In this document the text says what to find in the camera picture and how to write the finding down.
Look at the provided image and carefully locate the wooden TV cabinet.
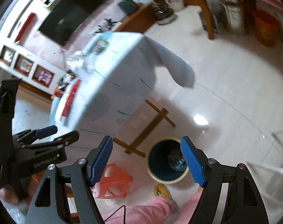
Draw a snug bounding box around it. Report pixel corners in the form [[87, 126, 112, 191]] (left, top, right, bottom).
[[117, 3, 155, 33]]

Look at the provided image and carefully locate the red plastic bucket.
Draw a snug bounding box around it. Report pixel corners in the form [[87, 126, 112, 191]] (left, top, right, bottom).
[[252, 10, 281, 48]]

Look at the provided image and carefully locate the black cable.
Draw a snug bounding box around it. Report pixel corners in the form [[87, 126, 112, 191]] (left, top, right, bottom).
[[103, 205, 127, 223]]

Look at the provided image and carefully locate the yellow rim trash bin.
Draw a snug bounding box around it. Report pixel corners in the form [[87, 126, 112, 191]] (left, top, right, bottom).
[[146, 138, 189, 184]]

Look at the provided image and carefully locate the white wall shelf unit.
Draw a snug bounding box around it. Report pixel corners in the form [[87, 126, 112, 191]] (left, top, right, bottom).
[[0, 43, 63, 95]]

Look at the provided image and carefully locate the left hand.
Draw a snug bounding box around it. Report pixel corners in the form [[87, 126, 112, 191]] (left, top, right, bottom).
[[0, 188, 19, 205]]

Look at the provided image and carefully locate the black wall television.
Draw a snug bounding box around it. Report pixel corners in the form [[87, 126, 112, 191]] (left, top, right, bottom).
[[38, 0, 108, 46]]

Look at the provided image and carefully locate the yellow embroidered slipper left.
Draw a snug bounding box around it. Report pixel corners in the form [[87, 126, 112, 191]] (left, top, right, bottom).
[[154, 183, 177, 214]]

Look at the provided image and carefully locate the leaf pattern tablecloth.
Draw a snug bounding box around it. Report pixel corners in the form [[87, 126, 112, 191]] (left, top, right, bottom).
[[50, 32, 195, 136]]

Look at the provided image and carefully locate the orange plastic stool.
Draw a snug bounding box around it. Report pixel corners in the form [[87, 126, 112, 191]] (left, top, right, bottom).
[[93, 163, 133, 199]]

